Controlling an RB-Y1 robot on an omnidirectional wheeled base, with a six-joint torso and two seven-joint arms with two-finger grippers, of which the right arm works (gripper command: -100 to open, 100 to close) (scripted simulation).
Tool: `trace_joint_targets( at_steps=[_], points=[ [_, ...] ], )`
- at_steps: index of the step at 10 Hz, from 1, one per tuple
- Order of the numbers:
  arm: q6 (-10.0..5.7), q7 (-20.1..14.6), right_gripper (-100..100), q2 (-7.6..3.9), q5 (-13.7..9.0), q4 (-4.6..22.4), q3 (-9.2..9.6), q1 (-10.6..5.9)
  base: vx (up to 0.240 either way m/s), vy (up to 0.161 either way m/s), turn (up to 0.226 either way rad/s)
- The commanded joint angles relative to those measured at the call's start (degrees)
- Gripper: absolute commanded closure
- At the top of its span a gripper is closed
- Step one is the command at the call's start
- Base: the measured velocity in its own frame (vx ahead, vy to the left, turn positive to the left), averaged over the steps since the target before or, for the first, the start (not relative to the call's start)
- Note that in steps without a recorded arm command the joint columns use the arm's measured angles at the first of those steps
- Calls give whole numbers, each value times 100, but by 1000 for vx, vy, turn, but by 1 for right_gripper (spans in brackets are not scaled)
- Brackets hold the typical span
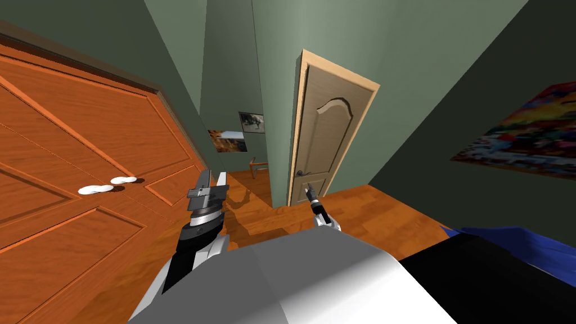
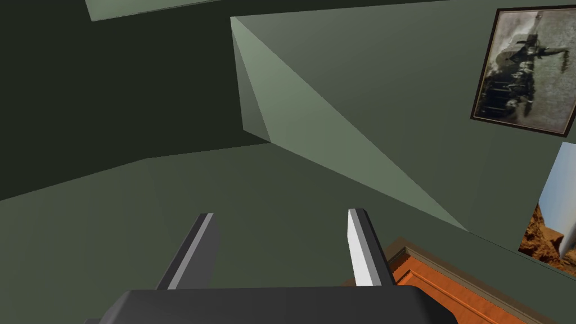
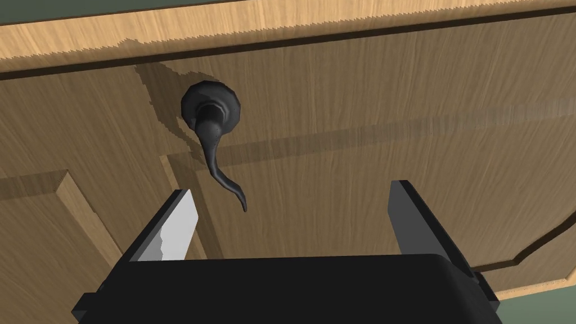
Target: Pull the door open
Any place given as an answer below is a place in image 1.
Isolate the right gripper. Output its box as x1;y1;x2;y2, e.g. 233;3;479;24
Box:
304;182;320;206

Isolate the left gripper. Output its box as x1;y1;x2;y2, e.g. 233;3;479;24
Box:
186;169;230;212

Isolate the small wooden table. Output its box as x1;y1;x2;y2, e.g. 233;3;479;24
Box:
249;157;270;180

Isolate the beige panelled door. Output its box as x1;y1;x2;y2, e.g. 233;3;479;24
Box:
290;62;375;206

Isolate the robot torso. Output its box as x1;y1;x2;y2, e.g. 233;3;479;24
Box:
128;224;458;324

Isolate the orange wooden door leaf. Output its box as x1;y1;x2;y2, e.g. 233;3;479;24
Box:
0;122;192;324
0;42;209;222

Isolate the blue bed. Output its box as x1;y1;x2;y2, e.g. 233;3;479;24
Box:
439;224;576;289

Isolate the landscape wall picture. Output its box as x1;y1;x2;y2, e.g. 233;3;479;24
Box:
207;129;249;154

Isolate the dark framed wall picture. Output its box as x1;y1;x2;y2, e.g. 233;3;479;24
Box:
238;111;266;134

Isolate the colourful wall painting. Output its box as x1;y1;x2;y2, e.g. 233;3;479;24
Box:
449;80;576;182

